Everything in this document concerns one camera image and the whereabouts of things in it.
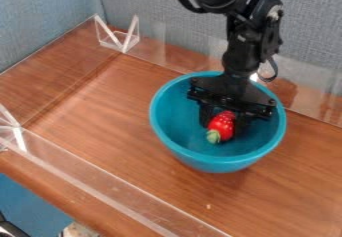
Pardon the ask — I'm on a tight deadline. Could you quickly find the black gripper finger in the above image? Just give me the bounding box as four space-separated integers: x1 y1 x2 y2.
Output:
234 113 252 137
199 103 215 127

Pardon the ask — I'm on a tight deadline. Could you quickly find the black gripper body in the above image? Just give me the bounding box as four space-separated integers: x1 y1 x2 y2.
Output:
187 51 277 119

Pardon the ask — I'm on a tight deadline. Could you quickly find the red toy strawberry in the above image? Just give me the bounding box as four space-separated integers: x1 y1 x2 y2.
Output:
206 111 236 144

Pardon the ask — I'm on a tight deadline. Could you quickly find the blue plastic bowl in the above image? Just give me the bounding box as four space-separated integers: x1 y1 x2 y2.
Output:
149 71 286 173

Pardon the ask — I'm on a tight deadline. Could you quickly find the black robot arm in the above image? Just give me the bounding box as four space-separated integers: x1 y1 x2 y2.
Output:
178 0 284 134

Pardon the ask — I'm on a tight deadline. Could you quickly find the clear acrylic back barrier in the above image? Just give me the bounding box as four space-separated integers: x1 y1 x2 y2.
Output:
129 17 342 128

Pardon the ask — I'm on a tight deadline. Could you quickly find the clear acrylic barrier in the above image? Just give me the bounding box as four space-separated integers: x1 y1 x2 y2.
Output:
0 105 233 237
129 17 342 128

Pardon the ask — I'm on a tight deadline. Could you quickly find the clear acrylic front barrier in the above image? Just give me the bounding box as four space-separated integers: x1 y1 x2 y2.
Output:
0 105 233 237

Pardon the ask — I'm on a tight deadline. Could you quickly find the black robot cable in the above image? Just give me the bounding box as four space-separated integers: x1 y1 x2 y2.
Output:
257 54 281 83

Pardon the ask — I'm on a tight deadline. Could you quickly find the clear acrylic corner bracket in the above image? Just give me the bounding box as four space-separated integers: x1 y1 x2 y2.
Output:
94 15 141 53

